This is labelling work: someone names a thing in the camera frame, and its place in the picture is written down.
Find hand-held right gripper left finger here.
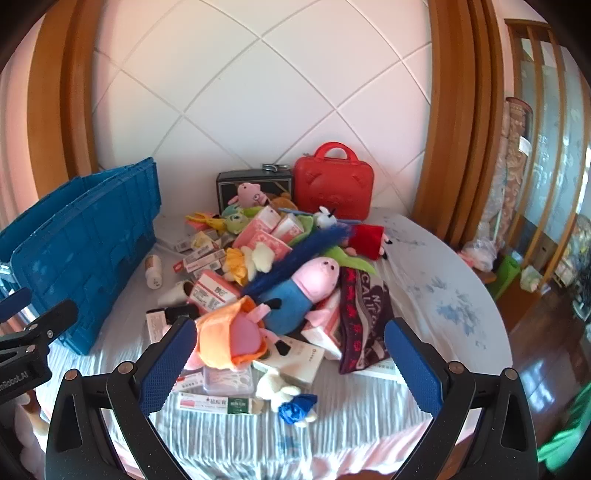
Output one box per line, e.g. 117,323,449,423
45,316,199,480

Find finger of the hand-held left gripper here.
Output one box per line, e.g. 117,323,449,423
0,286,34,324
0,299,79,365

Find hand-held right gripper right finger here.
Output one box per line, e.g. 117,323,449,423
384,318,540,480

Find white toothpaste box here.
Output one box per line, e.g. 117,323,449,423
178,392,259,416

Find orange dress pig plush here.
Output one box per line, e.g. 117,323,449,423
182,295,282,374

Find blue plastic crate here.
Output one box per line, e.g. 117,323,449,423
0,157,162,356

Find red white medicine box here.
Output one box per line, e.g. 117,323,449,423
174,237,218,254
173,256,226,274

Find small white plush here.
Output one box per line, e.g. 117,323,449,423
255,371,301,413

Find flat white box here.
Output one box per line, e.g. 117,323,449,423
355,357,407,381

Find small white box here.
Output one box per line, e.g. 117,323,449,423
146,308,174,344

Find small black box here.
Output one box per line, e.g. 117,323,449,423
164,304,201,326

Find pink fluffy cloth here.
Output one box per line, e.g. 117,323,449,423
0,392,51,480

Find dark red lettered towel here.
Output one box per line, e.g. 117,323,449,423
338,265,393,374

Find white paper cup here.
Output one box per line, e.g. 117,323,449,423
159,280,195,306

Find white pill bottle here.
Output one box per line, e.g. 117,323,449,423
144,255,163,291

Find white cardboard box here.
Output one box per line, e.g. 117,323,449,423
252,335,326,387

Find green plush leaf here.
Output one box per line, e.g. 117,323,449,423
323,244,379,278

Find yellow and white plush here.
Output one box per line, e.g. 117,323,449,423
223,242,278,282

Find blue crumpled cloth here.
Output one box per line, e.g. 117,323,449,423
278,394,318,428

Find green bag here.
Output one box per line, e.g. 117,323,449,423
489,255,522,301

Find white plastic bag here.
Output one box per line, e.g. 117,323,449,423
459,237,499,273

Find blue body pig plush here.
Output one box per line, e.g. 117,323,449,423
249,256,342,335

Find red dress pig plush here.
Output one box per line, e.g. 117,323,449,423
346,224,393,261

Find yellow plastic toy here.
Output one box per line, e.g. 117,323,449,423
185,211,227,232

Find blue fuzzy duster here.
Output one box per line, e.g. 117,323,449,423
242,226,352,296

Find white rabbit plush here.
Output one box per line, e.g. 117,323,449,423
314,206,338,230

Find green garment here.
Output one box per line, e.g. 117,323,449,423
538,392,591,472

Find black box with metal clasp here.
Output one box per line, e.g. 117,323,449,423
216,162,296,213

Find small pink pig plush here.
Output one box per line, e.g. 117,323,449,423
228,181,271,207

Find red toy suitcase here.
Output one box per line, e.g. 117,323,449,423
293,141,376,221

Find rolled patterned carpets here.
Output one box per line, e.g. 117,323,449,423
475,97,534,245

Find wooden door frame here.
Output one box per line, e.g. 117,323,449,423
27,0,121,185
411,0,513,247

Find glass partition with wooden frame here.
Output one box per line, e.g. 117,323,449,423
505,18,591,296

